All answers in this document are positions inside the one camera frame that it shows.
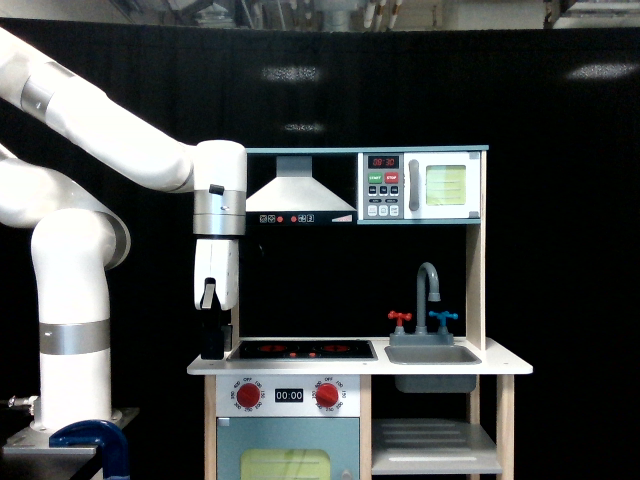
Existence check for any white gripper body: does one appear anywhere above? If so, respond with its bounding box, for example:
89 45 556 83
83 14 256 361
194 238 238 311

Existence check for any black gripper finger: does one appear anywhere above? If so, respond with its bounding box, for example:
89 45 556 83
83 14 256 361
200 278 224 360
221 324 233 350

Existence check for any white toy microwave door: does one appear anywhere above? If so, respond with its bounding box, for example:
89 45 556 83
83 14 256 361
403 151 481 220

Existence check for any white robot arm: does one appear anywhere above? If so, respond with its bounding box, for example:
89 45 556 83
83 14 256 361
1 32 247 433

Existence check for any left red oven knob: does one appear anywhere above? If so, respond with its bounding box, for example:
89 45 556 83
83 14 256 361
236 383 262 409

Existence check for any red oven knob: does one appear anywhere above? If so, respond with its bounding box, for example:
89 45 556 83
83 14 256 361
236 383 262 409
315 383 339 408

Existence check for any black oven timer display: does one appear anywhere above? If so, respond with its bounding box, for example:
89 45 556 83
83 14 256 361
274 388 304 403

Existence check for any right red oven knob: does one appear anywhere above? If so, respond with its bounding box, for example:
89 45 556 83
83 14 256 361
315 383 339 408

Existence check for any teal lower oven door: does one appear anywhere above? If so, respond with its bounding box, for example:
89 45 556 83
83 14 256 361
217 417 360 479

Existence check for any black toy stovetop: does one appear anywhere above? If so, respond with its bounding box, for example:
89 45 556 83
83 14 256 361
228 339 376 361

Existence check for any silver toy range hood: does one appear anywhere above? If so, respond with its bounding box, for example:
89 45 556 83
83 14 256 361
246 155 356 227

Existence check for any blue clamp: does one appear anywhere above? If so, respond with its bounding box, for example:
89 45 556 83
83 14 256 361
49 420 130 480

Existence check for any grey toy sink basin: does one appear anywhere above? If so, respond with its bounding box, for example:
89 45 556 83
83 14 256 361
385 345 482 394

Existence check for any grey microwave control panel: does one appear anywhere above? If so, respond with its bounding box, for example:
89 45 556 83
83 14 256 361
358 152 404 221

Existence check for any grey toy faucet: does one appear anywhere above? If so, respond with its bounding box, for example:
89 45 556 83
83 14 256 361
390 262 454 347

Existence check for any grey lower shelf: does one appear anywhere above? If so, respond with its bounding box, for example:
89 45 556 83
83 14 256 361
372 418 502 475

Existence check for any black backdrop curtain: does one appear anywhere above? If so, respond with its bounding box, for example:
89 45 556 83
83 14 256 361
1 19 639 479

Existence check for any wooden toy kitchen frame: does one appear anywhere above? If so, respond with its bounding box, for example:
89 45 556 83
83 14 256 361
189 145 532 479

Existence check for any red faucet tap handle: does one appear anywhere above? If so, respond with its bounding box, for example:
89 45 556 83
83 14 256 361
387 311 413 335

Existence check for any blue faucet tap handle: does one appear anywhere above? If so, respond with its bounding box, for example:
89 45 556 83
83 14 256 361
429 311 459 335

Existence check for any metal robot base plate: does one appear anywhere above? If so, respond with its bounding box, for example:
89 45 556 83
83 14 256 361
1 407 141 455

